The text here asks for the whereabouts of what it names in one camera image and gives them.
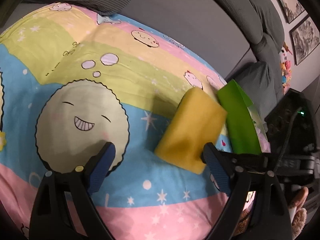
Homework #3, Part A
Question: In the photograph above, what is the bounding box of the plush toys pile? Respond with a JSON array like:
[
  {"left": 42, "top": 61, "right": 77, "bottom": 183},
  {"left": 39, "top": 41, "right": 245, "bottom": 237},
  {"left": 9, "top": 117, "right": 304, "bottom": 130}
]
[{"left": 279, "top": 42, "right": 293, "bottom": 94}]

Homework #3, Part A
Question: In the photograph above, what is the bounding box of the black cable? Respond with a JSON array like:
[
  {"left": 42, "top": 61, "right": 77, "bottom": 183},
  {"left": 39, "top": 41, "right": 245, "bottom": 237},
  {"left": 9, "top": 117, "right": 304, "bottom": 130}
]
[{"left": 274, "top": 107, "right": 304, "bottom": 170}]

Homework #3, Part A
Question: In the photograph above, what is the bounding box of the green white cardboard box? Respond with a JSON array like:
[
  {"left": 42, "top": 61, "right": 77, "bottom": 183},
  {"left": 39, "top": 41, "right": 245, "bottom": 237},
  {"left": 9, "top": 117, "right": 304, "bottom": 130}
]
[{"left": 217, "top": 80, "right": 271, "bottom": 155}]

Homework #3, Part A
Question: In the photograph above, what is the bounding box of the colourful cartoon blanket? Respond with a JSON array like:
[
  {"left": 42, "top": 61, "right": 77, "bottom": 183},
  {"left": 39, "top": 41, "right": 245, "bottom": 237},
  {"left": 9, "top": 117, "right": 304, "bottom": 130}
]
[{"left": 1, "top": 3, "right": 227, "bottom": 239}]

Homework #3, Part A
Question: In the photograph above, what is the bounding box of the framed picture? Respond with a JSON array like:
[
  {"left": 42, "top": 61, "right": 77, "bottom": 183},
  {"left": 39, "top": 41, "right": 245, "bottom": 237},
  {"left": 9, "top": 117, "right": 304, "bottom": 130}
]
[
  {"left": 277, "top": 0, "right": 305, "bottom": 23},
  {"left": 289, "top": 15, "right": 319, "bottom": 66}
]

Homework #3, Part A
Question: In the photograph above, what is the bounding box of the grey cushion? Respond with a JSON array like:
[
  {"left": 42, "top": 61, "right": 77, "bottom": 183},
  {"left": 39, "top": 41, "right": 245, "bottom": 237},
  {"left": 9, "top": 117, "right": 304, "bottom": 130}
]
[{"left": 234, "top": 61, "right": 283, "bottom": 121}]

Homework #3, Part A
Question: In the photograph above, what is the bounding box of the grey sofa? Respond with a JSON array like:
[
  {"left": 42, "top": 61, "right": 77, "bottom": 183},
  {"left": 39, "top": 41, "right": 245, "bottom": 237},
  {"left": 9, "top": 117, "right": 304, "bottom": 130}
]
[{"left": 19, "top": 0, "right": 287, "bottom": 120}]

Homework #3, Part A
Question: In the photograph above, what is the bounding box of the yellow sponge green scrub pad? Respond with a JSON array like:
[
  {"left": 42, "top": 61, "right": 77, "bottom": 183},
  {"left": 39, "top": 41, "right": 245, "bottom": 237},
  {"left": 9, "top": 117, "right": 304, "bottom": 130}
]
[{"left": 155, "top": 87, "right": 227, "bottom": 174}]

